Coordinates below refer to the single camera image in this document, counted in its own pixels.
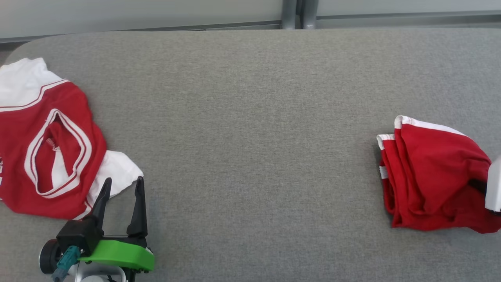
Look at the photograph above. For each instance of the grey partition base rail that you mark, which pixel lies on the grey partition base rail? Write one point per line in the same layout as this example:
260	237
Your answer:
411	18
137	28

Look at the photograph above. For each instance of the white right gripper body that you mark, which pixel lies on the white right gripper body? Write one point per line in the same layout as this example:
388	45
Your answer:
494	184

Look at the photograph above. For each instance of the grey partition post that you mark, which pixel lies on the grey partition post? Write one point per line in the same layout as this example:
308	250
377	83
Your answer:
289	13
309	13

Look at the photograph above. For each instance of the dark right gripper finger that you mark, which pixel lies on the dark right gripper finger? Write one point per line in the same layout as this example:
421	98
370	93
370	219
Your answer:
479	187

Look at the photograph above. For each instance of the red jersey with white sleeves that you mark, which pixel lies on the red jersey with white sleeves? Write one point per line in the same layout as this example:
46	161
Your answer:
47	98

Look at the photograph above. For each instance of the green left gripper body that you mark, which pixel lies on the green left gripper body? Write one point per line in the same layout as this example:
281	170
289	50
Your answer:
117	254

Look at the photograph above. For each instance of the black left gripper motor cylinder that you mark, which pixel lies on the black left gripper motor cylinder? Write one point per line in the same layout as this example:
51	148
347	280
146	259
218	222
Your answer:
49	256

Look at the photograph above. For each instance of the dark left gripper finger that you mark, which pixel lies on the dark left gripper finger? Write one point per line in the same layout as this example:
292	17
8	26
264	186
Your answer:
139	211
102	203

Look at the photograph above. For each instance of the red shorts with white stripes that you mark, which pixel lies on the red shorts with white stripes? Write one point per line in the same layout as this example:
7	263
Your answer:
430	176

